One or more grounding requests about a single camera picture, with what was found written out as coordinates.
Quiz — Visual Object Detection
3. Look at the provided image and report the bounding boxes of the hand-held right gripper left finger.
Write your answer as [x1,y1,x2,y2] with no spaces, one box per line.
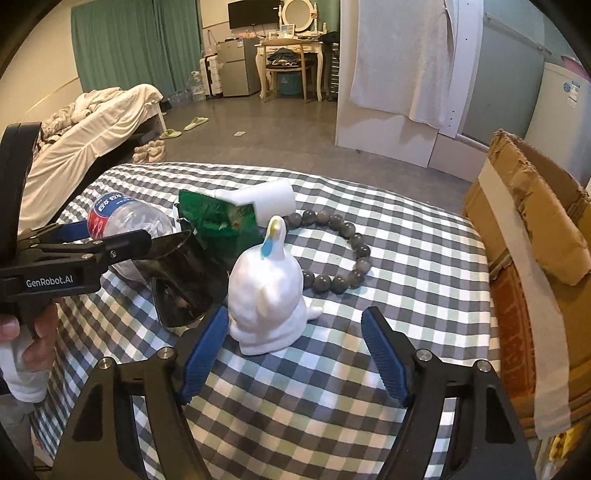
[44,305,232,480]

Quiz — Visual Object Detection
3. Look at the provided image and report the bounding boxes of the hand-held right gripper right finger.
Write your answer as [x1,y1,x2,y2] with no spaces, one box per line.
[360,305,539,480]

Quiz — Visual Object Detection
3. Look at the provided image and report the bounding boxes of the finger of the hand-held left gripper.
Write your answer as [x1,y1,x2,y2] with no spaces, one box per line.
[32,229,153,280]
[18,222,95,252]

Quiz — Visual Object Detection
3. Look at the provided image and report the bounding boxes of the clear cotton swab jar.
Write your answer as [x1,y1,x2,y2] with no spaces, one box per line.
[88,194,176,243]

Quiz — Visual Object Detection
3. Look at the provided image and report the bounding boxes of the black sunglasses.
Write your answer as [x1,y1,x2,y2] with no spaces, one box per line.
[113,229,232,328]

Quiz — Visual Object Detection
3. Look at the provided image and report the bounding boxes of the white figurine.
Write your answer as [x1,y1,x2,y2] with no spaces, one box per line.
[228,215,324,357]

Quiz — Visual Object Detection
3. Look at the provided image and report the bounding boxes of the cardboard box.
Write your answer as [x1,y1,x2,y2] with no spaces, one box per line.
[463,129,591,439]

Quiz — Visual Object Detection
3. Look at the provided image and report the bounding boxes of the person's left hand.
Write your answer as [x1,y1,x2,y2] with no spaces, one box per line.
[0,299,58,384]

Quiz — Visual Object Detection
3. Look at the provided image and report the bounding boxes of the green foil packet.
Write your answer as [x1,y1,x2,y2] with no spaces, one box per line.
[178,188,262,266]

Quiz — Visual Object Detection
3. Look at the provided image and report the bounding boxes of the bed with white bedding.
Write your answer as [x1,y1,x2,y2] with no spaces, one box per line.
[18,84,168,232]

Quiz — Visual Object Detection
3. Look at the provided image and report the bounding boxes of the checkered tablecloth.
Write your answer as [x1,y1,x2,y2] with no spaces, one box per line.
[28,161,504,480]

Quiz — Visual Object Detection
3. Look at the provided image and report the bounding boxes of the clear water jug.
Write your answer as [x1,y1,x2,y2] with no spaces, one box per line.
[189,71,207,103]

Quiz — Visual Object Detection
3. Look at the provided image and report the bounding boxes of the wide green curtain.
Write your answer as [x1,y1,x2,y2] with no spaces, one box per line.
[70,0,204,95]

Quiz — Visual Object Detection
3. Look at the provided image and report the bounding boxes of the white suitcase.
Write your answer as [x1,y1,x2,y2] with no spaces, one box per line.
[199,53,223,97]

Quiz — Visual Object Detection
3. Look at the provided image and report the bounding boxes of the grey mini fridge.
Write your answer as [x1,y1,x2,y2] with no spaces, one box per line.
[216,38,262,97]

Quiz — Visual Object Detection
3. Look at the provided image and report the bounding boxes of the wooden chair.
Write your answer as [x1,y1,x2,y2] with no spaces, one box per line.
[265,46,310,100]

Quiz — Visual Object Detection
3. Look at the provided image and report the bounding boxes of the cream vanity desk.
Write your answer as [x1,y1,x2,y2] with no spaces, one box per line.
[255,39,325,103]

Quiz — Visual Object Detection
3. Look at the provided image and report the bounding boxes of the black television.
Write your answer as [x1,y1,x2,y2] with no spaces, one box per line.
[228,0,283,29]

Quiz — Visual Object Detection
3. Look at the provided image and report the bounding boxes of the oval vanity mirror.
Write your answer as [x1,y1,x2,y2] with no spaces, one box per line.
[281,0,319,33]

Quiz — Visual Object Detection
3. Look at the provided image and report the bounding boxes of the hanging white towel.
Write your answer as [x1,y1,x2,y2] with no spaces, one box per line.
[349,0,455,127]

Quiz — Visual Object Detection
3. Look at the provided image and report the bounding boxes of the white wooden panel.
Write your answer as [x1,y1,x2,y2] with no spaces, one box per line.
[438,0,483,134]

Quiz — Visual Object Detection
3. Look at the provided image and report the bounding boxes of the frosted glass door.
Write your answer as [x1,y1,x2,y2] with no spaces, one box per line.
[455,0,559,153]

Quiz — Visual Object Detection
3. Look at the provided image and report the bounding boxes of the grey washing machine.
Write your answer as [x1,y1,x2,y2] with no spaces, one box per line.
[524,60,591,160]

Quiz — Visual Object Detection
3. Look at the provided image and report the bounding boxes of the narrow green curtain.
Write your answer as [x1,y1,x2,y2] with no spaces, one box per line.
[316,0,341,35]

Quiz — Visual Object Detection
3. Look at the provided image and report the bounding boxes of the pink basin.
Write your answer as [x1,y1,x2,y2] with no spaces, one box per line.
[561,54,591,79]

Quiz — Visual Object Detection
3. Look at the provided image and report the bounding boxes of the grey bead bracelet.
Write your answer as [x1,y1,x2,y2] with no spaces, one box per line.
[281,209,372,292]

